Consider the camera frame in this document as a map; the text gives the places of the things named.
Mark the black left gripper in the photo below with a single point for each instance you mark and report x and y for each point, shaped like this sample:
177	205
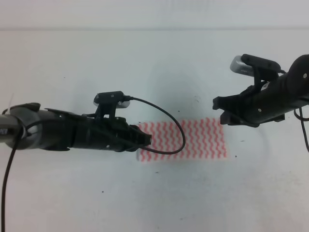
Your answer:
107	134

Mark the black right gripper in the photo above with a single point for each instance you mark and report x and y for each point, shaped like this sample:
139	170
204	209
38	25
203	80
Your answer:
255	107

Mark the pink white wavy striped towel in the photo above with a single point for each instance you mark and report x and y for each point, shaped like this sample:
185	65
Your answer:
204	140

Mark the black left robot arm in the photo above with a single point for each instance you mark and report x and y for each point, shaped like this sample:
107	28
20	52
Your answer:
30	127

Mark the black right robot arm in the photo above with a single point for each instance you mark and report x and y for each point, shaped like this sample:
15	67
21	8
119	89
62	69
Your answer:
297	78

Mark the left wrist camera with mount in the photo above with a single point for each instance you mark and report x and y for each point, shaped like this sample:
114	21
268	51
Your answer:
108	102

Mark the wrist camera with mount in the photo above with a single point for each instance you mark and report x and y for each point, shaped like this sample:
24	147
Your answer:
108	102
261	69

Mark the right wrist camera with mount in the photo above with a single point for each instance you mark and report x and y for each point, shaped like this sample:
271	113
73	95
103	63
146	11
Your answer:
261	69

